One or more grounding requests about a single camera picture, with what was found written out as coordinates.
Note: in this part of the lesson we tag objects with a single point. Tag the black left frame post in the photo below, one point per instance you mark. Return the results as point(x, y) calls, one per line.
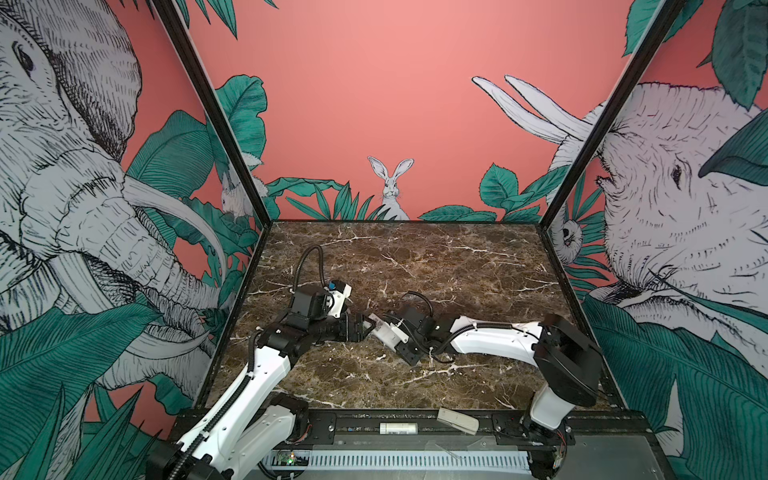
point(171, 19)

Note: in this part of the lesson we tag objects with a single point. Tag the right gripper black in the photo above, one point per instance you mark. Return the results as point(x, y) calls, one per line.
point(401, 348)

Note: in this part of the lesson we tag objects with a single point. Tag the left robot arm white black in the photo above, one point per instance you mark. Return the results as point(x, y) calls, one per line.
point(247, 423)

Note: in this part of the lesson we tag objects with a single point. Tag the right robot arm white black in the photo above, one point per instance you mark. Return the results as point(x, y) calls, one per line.
point(569, 361)

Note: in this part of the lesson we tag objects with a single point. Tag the black frame post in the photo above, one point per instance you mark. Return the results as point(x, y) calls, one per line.
point(171, 19)
point(661, 22)

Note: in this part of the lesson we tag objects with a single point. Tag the white cylinder on rail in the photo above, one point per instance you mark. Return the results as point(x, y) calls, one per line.
point(398, 428)

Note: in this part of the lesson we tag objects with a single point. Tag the black front mounting rail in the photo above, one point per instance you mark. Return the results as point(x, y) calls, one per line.
point(328, 425)

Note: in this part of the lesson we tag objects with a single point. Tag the white remote control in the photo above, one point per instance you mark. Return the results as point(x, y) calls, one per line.
point(390, 336)

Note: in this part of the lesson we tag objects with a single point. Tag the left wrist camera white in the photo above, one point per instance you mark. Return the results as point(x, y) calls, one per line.
point(339, 292)

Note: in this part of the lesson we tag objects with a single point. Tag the white slotted cable duct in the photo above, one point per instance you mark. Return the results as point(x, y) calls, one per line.
point(332, 460)

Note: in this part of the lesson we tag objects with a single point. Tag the black right frame post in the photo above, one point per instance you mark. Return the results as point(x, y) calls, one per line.
point(661, 22)

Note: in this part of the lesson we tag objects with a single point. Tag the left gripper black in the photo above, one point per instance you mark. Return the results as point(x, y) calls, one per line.
point(358, 334)

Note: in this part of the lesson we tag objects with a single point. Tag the grey box on rail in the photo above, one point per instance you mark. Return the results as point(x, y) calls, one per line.
point(462, 422)

